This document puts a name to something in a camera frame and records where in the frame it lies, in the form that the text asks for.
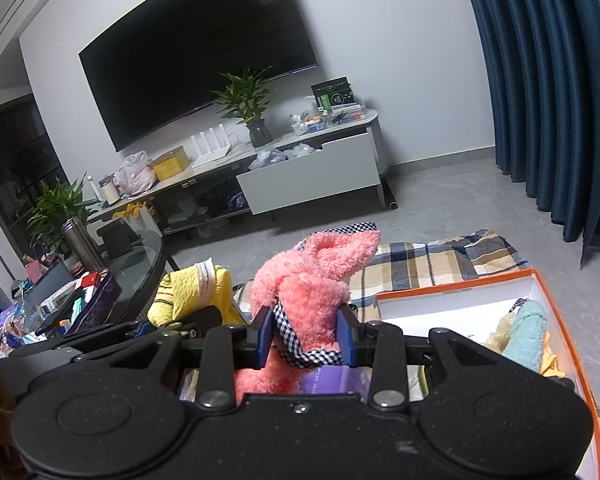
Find plaid checked blanket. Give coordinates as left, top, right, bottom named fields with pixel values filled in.
left=349, top=229, right=529, bottom=323

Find pink fluffy garment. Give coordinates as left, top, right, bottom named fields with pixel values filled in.
left=235, top=222, right=380, bottom=400

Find cream fluffy cloth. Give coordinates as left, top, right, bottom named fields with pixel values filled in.
left=484, top=313, right=515, bottom=353

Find bamboo plant in dark vase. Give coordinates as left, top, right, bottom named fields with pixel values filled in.
left=214, top=68, right=273, bottom=148

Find white jar with lid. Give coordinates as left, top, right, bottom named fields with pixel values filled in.
left=102, top=181, right=120, bottom=205

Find pink white plastic bag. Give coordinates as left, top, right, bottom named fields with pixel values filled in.
left=114, top=151, right=157, bottom=196

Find bamboo plant in steel vase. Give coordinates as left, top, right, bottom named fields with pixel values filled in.
left=28, top=176, right=106, bottom=272

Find black green product box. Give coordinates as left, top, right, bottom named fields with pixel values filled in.
left=311, top=77, right=356, bottom=112

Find yellow fluffy sock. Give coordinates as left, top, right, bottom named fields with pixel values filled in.
left=147, top=258, right=245, bottom=327

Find purple tray with clutter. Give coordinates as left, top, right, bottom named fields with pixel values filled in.
left=10, top=271, right=122, bottom=337

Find white wifi router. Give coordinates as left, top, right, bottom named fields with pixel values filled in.
left=190, top=124, right=232, bottom=168

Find light blue knitted sock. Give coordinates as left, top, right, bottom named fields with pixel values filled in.
left=503, top=298, right=546, bottom=373

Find clear tray of small items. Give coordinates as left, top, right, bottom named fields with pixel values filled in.
left=289, top=110, right=365, bottom=134

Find orange white cardboard box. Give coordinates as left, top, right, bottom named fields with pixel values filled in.
left=375, top=269, right=600, bottom=479

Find purple plastic bag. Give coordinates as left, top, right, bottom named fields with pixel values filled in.
left=299, top=365, right=372, bottom=399

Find plastic bags in drawer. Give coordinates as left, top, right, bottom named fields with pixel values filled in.
left=248, top=143, right=316, bottom=171

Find dark blue curtain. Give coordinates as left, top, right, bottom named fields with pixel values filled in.
left=470, top=0, right=600, bottom=264

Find yellow cardboard box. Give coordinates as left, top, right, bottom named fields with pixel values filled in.
left=151, top=146, right=190, bottom=181

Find large black wall television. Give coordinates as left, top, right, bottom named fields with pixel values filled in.
left=79, top=0, right=317, bottom=151

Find white grey TV cabinet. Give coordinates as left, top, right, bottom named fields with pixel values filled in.
left=86, top=108, right=399, bottom=239

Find round glass side table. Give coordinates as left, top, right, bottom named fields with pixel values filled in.
left=96, top=218, right=180, bottom=324

